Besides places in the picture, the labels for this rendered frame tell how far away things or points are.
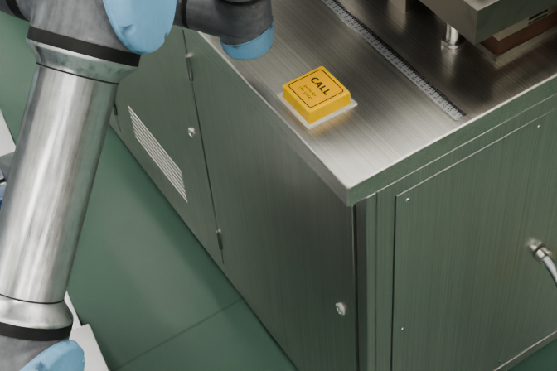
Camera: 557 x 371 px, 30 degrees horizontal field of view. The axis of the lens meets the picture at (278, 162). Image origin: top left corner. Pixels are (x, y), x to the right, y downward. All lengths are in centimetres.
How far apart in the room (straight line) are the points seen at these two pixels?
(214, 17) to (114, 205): 123
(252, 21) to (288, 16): 21
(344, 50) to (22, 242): 65
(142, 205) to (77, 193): 150
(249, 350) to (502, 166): 90
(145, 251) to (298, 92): 111
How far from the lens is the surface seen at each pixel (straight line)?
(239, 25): 141
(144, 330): 235
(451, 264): 168
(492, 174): 158
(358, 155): 139
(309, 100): 143
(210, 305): 236
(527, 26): 154
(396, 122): 143
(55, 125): 106
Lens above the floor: 192
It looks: 47 degrees down
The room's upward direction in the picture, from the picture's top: 6 degrees counter-clockwise
